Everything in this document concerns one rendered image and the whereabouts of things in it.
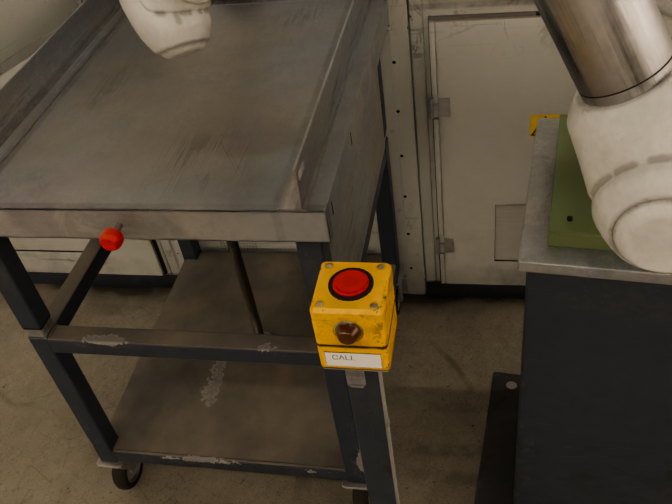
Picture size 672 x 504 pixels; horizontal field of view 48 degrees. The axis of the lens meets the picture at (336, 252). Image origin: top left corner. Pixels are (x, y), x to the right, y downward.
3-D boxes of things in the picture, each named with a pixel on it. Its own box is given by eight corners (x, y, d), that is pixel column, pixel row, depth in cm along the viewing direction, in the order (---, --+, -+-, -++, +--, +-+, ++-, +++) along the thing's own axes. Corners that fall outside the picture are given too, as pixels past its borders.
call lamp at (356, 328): (363, 351, 80) (360, 330, 78) (332, 350, 81) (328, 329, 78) (365, 341, 81) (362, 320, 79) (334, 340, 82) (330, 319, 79)
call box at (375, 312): (390, 374, 84) (382, 312, 77) (321, 370, 86) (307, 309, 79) (398, 321, 90) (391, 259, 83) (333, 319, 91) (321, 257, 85)
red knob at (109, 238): (122, 254, 106) (114, 237, 103) (101, 253, 106) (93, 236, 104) (133, 233, 109) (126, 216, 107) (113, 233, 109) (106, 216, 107)
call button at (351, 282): (367, 304, 80) (365, 294, 79) (330, 303, 81) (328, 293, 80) (372, 278, 83) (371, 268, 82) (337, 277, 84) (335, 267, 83)
